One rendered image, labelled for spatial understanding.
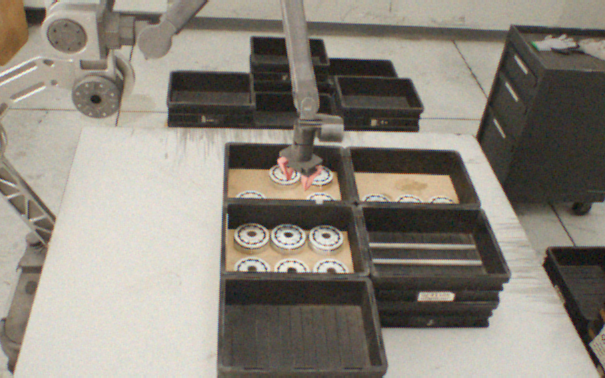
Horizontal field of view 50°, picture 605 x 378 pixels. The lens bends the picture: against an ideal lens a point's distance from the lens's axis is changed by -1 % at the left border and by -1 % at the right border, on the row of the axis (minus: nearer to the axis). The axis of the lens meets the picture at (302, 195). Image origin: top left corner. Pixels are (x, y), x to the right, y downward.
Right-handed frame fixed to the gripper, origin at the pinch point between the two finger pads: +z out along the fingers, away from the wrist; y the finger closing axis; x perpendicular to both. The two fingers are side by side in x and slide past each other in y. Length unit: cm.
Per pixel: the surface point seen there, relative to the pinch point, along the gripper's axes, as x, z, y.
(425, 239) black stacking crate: -32.4, 22.7, -27.7
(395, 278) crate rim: -2.9, 13.6, -34.5
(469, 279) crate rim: -18, 13, -49
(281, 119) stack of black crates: -102, 68, 92
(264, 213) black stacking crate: 1.3, 17.0, 9.8
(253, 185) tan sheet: -11.8, 23.3, 26.6
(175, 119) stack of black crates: -50, 56, 112
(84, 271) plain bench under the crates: 43, 37, 43
